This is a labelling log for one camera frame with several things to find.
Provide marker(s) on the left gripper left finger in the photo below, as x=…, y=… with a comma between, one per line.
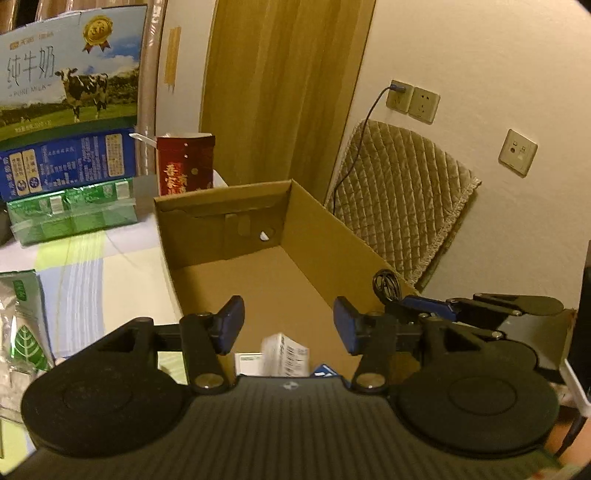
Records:
x=206, y=336

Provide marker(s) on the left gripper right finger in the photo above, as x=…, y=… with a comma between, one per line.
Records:
x=373, y=338

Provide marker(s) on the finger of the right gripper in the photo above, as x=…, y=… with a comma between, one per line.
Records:
x=442, y=309
x=432, y=320

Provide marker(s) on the green white medicine box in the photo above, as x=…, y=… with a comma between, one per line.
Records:
x=249, y=364

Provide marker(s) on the blue dental floss pick box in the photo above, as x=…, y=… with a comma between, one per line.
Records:
x=324, y=371

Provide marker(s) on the long white medicine box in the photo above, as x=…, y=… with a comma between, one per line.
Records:
x=283, y=357

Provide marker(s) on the quilted chair back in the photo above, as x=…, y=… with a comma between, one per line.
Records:
x=404, y=196

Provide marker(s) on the brown cardboard box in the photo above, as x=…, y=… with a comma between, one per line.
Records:
x=278, y=248

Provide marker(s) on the dark red gift box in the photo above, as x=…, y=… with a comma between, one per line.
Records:
x=184, y=164

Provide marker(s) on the silver green foil pouch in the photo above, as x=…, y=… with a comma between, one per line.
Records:
x=25, y=346

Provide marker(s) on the green drink carton pack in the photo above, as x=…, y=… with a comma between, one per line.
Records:
x=72, y=211

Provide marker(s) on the wooden door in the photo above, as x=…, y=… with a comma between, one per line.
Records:
x=279, y=81

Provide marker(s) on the blue milk carton box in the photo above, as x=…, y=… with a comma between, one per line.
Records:
x=69, y=88

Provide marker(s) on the network wall plate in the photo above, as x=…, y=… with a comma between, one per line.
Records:
x=518, y=153

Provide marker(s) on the wall power socket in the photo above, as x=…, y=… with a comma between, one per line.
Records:
x=400, y=96

